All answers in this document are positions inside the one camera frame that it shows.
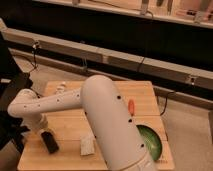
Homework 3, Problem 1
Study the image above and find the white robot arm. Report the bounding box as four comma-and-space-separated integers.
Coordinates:
7, 75, 157, 171

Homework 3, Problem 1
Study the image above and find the wooden table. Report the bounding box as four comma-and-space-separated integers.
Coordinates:
17, 81, 175, 171

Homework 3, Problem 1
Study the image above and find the black cable left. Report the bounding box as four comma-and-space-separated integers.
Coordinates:
13, 40, 40, 73

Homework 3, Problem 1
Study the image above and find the black eraser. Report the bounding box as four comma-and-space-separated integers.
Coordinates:
41, 131, 59, 154

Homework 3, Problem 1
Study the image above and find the green plate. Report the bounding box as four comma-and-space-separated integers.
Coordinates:
137, 125, 162, 161

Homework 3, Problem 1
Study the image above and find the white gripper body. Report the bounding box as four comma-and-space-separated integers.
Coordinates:
33, 115, 48, 133

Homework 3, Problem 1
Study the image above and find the orange carrot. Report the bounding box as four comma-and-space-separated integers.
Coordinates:
128, 99, 135, 116

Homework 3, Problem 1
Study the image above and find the white bottle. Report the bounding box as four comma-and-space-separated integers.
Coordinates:
56, 82, 66, 93

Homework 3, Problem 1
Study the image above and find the black chair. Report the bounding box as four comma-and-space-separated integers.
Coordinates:
0, 33, 33, 152

